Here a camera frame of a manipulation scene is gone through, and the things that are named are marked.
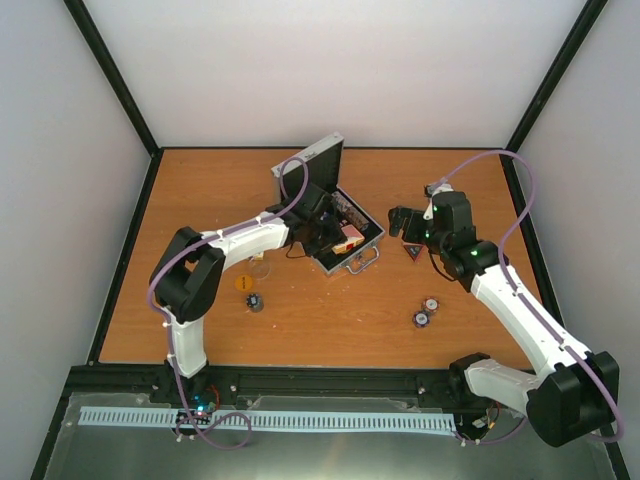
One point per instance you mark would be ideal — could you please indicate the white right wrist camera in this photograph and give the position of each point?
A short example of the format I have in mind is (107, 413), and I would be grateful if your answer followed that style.
(430, 191)

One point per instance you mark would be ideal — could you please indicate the red white chip stack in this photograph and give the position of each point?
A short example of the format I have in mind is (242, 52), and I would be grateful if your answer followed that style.
(430, 305)

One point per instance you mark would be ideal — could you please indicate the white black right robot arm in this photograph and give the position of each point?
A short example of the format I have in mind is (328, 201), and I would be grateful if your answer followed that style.
(571, 391)

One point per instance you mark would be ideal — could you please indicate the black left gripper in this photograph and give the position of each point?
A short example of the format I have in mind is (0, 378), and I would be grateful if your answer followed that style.
(336, 235)

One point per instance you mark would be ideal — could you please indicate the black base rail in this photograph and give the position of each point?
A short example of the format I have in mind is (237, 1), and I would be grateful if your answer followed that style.
(448, 389)

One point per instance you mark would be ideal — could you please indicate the red playing card deck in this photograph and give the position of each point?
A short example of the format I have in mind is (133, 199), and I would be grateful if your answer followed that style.
(353, 238)

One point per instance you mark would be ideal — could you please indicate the yellow left blind button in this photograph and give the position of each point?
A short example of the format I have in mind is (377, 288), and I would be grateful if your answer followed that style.
(243, 283)

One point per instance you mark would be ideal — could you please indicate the black triangular dealer token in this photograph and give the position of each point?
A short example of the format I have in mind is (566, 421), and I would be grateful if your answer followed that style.
(414, 250)

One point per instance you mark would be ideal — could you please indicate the clear round dealer button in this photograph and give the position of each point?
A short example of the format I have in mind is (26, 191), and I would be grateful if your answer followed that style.
(259, 269)

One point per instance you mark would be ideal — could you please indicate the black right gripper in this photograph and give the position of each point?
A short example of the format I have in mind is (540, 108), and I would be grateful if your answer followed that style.
(397, 223)

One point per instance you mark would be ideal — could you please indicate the silver aluminium poker case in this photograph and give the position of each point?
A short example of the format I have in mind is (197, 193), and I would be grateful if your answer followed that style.
(315, 173)

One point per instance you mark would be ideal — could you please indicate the light blue cable duct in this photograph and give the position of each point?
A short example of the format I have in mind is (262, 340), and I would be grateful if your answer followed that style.
(272, 421)

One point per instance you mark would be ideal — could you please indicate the black poker chip stack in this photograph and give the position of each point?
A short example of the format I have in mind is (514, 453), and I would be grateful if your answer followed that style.
(255, 302)

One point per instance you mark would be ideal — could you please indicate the blue white chip stack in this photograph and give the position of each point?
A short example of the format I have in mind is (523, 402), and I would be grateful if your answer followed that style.
(421, 319)

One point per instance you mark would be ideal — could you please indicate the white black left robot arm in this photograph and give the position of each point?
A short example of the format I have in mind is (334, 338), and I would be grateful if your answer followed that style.
(184, 284)

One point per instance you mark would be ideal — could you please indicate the right chip row in case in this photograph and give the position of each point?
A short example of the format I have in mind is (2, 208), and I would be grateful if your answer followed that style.
(350, 212)

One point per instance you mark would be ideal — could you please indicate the green led circuit board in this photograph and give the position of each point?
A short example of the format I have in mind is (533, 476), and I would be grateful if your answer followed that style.
(206, 402)

